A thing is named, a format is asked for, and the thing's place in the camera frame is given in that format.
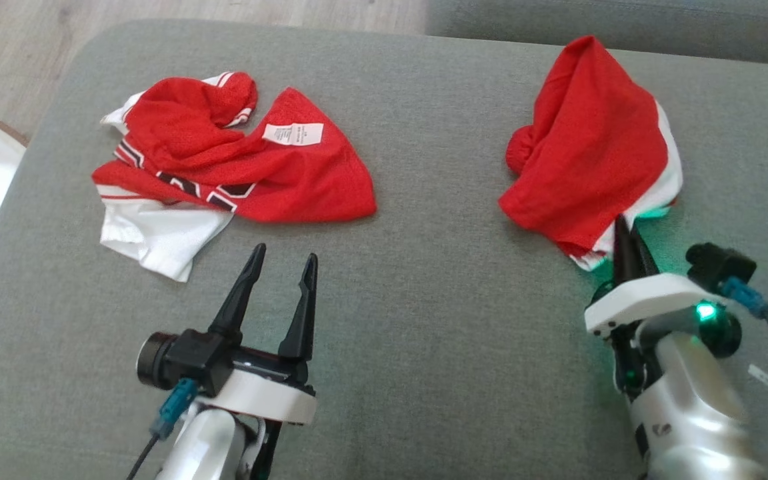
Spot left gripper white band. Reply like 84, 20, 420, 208
199, 243, 319, 425

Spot left cable with blue plug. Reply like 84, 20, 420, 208
125, 377, 199, 480

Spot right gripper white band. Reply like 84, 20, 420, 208
584, 215, 731, 336

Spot grey sofa back cushion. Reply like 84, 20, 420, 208
426, 0, 768, 66

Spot red jersey with white sleeves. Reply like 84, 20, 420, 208
92, 71, 377, 283

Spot grey sofa seat cushion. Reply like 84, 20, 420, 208
0, 19, 768, 480

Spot red shorts with white stripe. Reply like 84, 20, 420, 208
498, 35, 684, 271

